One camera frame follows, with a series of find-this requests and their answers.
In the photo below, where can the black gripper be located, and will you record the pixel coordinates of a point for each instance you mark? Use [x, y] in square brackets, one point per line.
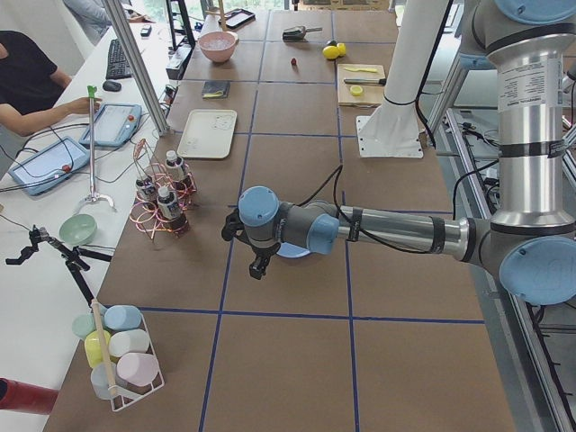
[260, 250]

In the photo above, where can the blue plate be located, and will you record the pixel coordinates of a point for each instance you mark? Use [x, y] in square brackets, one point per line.
[291, 251]

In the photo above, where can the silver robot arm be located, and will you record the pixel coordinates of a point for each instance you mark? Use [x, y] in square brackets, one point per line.
[528, 244]

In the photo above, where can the dark drink bottle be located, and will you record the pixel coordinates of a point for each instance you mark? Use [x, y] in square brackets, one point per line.
[169, 206]
[176, 169]
[147, 191]

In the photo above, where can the cream bear tray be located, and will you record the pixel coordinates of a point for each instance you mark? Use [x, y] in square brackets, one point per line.
[207, 134]

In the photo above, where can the white pastel cup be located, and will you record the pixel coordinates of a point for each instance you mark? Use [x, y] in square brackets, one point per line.
[124, 342]

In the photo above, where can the pink pastel cup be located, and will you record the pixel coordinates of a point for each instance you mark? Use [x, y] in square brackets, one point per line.
[139, 369]

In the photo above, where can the metal reacher grabber tool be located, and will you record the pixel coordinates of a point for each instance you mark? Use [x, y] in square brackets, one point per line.
[94, 196]

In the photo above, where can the yellow pastel cup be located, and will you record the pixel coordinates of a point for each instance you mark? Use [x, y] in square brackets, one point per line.
[93, 349]

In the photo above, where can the green pastel cup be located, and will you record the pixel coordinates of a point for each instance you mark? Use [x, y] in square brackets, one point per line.
[83, 325]

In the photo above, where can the green small bowl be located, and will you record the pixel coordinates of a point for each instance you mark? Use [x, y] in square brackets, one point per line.
[78, 230]

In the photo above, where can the black small tripod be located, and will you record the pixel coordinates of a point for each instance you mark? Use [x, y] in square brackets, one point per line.
[73, 258]

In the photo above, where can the pale blue pastel cup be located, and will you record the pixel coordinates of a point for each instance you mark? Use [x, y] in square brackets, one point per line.
[100, 383]

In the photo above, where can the grey folded cloth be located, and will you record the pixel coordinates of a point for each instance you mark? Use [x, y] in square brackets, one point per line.
[215, 89]

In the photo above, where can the wooden cutting board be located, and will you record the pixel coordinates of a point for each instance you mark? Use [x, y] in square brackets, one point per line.
[373, 94]

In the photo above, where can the far teach pendant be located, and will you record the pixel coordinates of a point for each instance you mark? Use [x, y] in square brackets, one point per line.
[115, 123]

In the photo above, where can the teach pendant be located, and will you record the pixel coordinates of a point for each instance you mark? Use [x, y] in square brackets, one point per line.
[115, 123]
[49, 167]

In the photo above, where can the lemon half slice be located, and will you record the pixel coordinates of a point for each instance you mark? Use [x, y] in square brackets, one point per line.
[356, 90]

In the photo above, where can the steel rod black tip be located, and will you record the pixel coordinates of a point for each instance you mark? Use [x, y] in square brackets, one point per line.
[366, 81]

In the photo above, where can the pink bowl of ice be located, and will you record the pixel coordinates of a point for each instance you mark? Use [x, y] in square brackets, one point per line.
[218, 46]

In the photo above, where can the yellow lemon round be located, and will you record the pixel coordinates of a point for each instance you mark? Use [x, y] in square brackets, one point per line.
[331, 52]

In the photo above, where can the yellow plastic knife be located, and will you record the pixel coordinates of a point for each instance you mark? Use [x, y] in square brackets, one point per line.
[361, 69]

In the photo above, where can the black computer mouse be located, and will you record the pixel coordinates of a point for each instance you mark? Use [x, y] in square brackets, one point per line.
[112, 86]

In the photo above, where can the near teach pendant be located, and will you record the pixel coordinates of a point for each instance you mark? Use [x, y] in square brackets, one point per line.
[49, 167]

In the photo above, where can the metal scoop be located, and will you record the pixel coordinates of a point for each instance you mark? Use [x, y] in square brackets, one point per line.
[298, 33]

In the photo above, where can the yellow lemon oblong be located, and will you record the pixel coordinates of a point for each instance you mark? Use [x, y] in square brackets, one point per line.
[342, 49]

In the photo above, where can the black keyboard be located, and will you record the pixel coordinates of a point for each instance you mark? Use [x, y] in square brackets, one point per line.
[118, 66]

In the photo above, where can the red bottle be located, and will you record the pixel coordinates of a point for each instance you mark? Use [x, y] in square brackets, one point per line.
[27, 398]

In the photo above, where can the seated person black shirt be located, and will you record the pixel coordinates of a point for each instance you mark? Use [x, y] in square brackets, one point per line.
[31, 84]

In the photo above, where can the copper wire bottle rack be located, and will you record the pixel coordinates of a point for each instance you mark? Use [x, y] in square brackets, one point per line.
[150, 221]

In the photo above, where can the white wire cup rack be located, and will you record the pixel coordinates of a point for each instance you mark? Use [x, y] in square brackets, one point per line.
[124, 394]

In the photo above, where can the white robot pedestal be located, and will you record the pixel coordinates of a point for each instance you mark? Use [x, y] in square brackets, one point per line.
[392, 131]

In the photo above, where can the aluminium frame post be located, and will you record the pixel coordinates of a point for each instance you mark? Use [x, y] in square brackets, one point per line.
[124, 33]

